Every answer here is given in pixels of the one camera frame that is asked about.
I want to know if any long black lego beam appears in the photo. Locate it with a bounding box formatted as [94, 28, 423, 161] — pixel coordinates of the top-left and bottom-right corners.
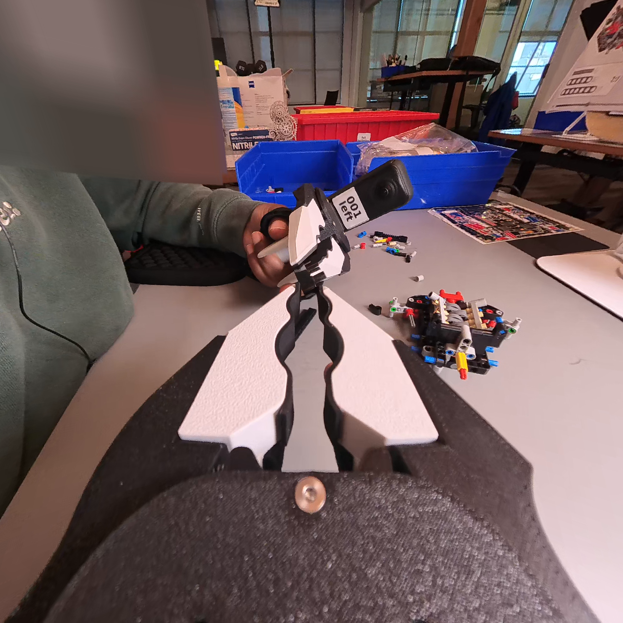
[292, 308, 318, 342]

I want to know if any blue and orange carton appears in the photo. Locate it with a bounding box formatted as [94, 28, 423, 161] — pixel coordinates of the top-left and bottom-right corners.
[217, 85, 243, 134]

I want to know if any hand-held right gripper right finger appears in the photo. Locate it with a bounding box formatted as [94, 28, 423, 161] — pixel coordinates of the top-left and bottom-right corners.
[315, 286, 440, 472]

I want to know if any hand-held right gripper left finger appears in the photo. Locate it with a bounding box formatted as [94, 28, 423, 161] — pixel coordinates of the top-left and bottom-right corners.
[177, 285, 301, 471]

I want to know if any blue jacket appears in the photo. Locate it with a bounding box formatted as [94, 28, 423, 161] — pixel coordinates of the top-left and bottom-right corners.
[479, 73, 519, 143]

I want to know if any glossy lego sticker sheet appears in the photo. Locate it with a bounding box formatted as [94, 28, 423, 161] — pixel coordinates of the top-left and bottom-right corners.
[428, 201, 584, 245]

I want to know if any black bag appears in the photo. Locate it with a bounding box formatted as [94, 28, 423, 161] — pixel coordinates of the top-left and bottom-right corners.
[419, 55, 502, 74]

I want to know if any person's left hand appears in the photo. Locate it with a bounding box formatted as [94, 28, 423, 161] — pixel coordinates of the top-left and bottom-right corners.
[242, 203, 296, 288]

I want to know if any wooden side desk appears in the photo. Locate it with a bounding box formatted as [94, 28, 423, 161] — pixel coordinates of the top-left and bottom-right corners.
[489, 128, 623, 196]

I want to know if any large paned window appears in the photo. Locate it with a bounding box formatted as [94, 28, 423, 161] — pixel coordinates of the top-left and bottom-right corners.
[508, 0, 576, 95]
[369, 0, 463, 70]

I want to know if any blue and white glove box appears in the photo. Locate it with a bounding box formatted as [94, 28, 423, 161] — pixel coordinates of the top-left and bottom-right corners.
[229, 128, 273, 155]

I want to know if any wide blue plastic bin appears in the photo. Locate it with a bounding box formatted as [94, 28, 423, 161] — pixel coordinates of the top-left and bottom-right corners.
[346, 140, 517, 211]

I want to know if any thin black cable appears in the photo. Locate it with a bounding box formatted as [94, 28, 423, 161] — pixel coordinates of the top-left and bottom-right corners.
[9, 229, 93, 371]

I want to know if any wooden standing desk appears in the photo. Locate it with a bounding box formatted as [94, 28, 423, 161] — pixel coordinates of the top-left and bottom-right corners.
[377, 69, 498, 128]

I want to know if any white cardboard box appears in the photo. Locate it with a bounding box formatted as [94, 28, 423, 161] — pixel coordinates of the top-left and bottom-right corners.
[216, 66, 294, 142]

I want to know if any red plastic bin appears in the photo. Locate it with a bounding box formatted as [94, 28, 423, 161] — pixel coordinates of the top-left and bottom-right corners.
[292, 104, 440, 144]

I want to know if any multicolour lego chassis assembly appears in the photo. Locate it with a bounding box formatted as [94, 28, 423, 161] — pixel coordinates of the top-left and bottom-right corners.
[388, 289, 522, 380]

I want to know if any pile of loose lego pieces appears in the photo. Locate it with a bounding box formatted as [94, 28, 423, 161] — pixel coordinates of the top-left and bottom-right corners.
[351, 231, 418, 263]

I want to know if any white rounded stand base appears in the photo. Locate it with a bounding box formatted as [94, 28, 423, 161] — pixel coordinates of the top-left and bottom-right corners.
[535, 238, 623, 320]

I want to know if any black dimpled cushion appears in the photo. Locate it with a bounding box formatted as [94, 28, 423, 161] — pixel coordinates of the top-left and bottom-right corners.
[124, 241, 251, 287]

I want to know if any clear bag of parts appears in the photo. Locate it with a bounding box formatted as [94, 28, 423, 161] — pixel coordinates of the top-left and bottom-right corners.
[355, 123, 479, 176]

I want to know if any black lego box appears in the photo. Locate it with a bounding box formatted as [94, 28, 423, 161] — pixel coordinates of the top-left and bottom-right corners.
[506, 232, 610, 260]

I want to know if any lego instruction booklet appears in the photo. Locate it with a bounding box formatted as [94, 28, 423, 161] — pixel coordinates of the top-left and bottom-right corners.
[545, 0, 623, 116]

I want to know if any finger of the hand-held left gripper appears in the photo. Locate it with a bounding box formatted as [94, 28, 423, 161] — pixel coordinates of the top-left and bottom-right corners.
[296, 247, 351, 294]
[288, 203, 327, 267]

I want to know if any wooden pillar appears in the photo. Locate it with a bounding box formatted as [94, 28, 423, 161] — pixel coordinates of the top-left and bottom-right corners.
[445, 0, 488, 128]

